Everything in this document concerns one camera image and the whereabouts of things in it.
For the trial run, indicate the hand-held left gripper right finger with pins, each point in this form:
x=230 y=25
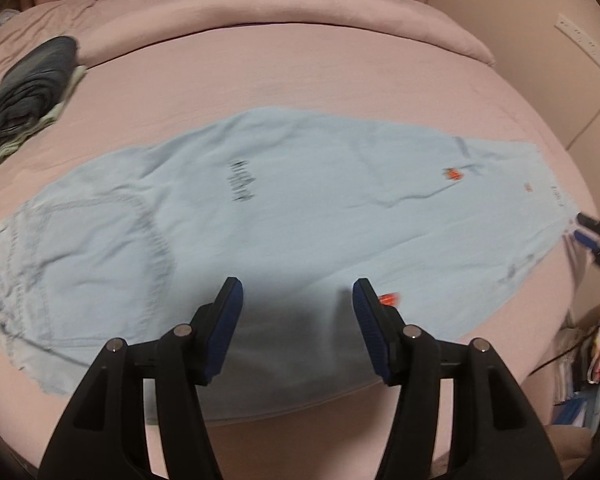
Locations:
x=367 y=320

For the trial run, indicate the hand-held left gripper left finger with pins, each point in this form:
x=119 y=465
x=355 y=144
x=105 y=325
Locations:
x=227 y=320

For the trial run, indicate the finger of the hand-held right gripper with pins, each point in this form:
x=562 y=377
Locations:
x=597 y=240

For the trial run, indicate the light blue denim pants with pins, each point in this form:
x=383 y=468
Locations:
x=290 y=220

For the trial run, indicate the white paper stack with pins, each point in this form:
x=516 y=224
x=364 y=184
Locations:
x=567 y=365

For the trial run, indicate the blue folder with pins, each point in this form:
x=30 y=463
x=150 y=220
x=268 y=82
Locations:
x=577 y=415

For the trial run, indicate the white power strip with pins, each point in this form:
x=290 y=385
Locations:
x=587 y=45

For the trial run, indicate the pink bed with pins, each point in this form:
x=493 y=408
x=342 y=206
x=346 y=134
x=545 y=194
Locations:
x=260 y=85

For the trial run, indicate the cream folded cloth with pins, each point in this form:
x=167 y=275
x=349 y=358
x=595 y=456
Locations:
x=10 y=147

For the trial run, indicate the pink rolled duvet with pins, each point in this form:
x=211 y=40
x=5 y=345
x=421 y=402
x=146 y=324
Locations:
x=280 y=5

